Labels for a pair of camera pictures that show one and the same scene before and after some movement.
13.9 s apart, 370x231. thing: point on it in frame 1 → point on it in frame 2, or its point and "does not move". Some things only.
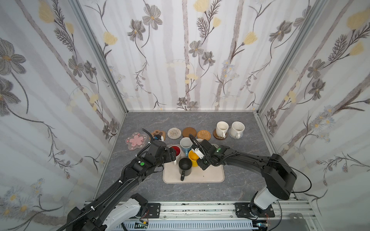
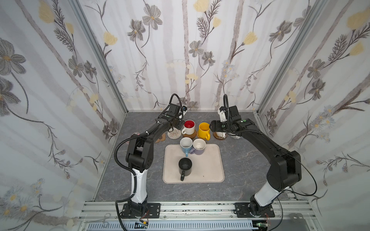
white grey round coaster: (174, 133) does not move
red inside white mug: (178, 152) → (189, 125)
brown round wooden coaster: (187, 131) does not move
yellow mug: (193, 157) → (204, 131)
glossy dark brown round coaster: (219, 138) does not move
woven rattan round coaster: (204, 134) does not move
